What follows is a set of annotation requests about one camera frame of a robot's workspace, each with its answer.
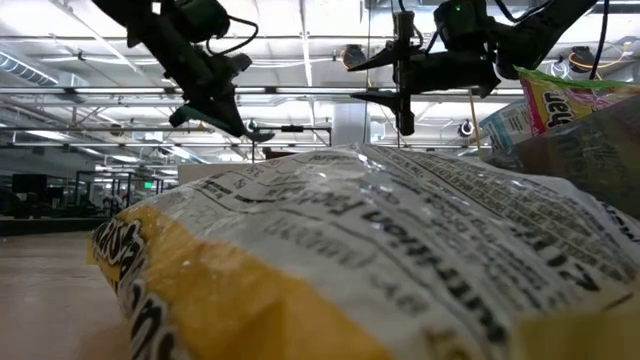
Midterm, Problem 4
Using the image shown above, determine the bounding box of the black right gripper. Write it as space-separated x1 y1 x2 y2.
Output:
348 10 501 137

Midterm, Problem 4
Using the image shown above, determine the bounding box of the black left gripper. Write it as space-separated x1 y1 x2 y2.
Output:
182 52 254 137

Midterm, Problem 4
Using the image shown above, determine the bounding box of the yellow green candy packet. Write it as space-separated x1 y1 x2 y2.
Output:
517 67 640 139

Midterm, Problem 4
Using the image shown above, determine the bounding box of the white building column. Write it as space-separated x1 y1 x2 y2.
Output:
332 102 370 147

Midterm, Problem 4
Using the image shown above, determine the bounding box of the yellow white chips bag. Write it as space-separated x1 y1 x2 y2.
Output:
85 142 640 360

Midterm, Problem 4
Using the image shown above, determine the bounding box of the grey plastic holder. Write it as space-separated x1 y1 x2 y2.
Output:
482 94 640 221

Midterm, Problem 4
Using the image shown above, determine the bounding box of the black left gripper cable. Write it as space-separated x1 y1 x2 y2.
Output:
204 13 260 56

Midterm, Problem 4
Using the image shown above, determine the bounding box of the yellow cable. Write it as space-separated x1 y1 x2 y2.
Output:
467 89 485 161

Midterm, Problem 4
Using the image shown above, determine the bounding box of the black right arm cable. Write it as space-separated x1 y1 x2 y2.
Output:
588 0 610 81

